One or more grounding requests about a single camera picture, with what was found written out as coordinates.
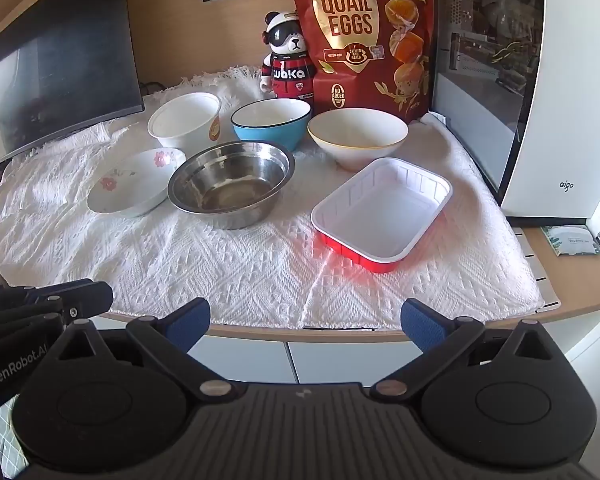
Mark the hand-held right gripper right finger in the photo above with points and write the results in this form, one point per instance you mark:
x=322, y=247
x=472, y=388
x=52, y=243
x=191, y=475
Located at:
x=422, y=322

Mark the white floral plate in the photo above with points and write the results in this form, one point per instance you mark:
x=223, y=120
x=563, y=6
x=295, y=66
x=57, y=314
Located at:
x=130, y=185

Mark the red foil tray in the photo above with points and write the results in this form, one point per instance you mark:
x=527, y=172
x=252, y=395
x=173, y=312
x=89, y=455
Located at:
x=380, y=210

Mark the red snack bag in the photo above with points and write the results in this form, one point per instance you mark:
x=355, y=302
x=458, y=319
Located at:
x=350, y=20

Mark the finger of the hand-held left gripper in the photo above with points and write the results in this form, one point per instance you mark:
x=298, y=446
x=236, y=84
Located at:
x=10, y=310
x=80, y=295

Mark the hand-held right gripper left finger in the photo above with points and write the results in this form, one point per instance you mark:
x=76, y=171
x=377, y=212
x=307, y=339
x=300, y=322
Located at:
x=190, y=322

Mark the black curved monitor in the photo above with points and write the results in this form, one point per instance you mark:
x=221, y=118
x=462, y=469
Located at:
x=65, y=70

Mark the small green white packet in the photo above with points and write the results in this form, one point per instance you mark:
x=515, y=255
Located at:
x=570, y=240

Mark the panda figurine red jacket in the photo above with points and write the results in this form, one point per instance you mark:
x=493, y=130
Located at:
x=287, y=72

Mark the blue bowl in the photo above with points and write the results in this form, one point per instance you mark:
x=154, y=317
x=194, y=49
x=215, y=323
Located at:
x=260, y=135

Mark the white bowl yellow rim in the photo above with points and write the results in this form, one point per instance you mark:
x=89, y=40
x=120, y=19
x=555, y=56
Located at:
x=360, y=130

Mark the white paper bowl orange logo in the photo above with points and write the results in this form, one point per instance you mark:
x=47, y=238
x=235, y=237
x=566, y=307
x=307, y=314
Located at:
x=180, y=120

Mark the white woven tablecloth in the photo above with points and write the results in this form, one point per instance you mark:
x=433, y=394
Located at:
x=180, y=270

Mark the stainless steel bowl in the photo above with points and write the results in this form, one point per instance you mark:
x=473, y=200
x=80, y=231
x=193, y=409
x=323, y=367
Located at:
x=220, y=180

